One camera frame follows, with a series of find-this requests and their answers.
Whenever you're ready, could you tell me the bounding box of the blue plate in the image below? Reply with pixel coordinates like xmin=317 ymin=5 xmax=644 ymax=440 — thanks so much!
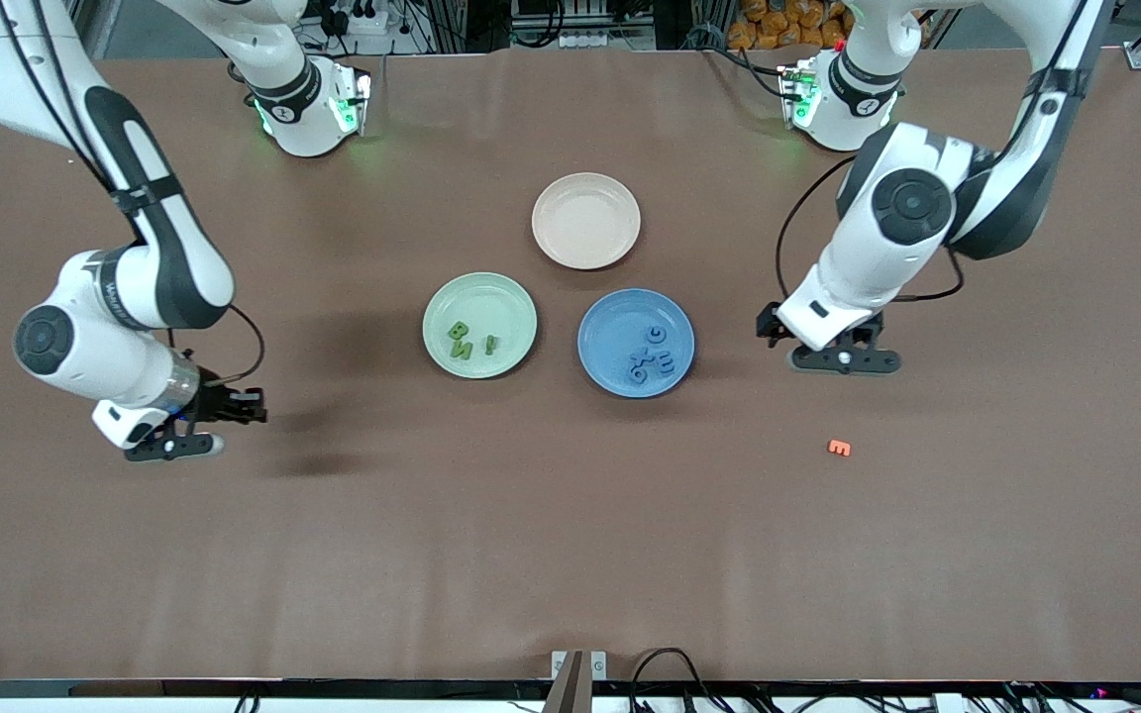
xmin=577 ymin=288 xmax=696 ymax=399

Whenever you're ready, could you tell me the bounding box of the pale pink plate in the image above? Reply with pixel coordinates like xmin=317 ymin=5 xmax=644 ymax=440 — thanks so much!
xmin=531 ymin=172 xmax=642 ymax=270

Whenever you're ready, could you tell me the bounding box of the pale green plate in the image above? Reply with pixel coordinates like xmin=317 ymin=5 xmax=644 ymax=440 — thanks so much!
xmin=422 ymin=272 xmax=539 ymax=379

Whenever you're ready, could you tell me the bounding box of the orange net bag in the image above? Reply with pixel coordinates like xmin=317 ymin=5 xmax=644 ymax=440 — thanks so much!
xmin=726 ymin=0 xmax=854 ymax=51

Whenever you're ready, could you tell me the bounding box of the white power strip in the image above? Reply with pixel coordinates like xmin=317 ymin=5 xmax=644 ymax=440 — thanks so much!
xmin=318 ymin=0 xmax=390 ymax=37

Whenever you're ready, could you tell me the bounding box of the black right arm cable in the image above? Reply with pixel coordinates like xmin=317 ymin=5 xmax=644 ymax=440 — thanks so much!
xmin=0 ymin=0 xmax=266 ymax=389

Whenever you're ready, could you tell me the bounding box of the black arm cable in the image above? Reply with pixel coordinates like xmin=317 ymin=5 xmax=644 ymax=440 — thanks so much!
xmin=0 ymin=0 xmax=266 ymax=389
xmin=775 ymin=0 xmax=1096 ymax=304

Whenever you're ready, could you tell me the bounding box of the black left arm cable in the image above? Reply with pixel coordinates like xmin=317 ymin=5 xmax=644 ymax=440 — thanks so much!
xmin=775 ymin=0 xmax=1096 ymax=304

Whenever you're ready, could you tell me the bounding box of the black looped cable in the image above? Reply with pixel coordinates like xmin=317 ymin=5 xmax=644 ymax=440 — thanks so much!
xmin=628 ymin=648 xmax=730 ymax=713

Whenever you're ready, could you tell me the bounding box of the grey metal table bracket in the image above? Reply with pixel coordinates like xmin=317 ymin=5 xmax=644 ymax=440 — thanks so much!
xmin=551 ymin=650 xmax=608 ymax=682

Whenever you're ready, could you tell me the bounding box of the brown post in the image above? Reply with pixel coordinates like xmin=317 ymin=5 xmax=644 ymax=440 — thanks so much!
xmin=543 ymin=651 xmax=593 ymax=713

